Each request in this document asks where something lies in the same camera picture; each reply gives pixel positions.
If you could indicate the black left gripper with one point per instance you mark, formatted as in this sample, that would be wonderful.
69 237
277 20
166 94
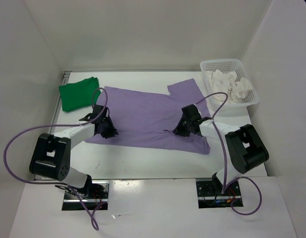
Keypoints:
111 131

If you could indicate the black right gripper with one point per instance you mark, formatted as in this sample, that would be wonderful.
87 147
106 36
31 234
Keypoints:
180 131

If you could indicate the purple t-shirt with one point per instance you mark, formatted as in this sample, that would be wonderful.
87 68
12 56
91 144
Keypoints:
147 120

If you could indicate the green t-shirt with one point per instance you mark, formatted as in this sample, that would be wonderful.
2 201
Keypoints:
79 95

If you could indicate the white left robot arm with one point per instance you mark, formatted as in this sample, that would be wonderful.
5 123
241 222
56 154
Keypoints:
52 153

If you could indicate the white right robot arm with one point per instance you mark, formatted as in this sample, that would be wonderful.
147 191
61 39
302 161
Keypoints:
243 149

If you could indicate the white t-shirt in basket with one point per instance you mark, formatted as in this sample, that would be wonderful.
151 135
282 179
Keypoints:
237 90

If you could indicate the white plastic basket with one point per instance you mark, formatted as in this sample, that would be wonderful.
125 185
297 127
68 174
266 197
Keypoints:
225 66

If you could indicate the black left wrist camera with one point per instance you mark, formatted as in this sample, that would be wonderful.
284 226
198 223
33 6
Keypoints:
98 115

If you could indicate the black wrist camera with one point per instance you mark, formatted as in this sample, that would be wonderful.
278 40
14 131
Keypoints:
191 114
98 115

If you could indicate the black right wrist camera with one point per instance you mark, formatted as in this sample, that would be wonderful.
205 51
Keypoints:
191 114

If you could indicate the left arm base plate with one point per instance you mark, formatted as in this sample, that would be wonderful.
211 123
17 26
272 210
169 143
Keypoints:
98 197

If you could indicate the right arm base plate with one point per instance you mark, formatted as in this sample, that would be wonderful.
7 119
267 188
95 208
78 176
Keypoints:
208 197

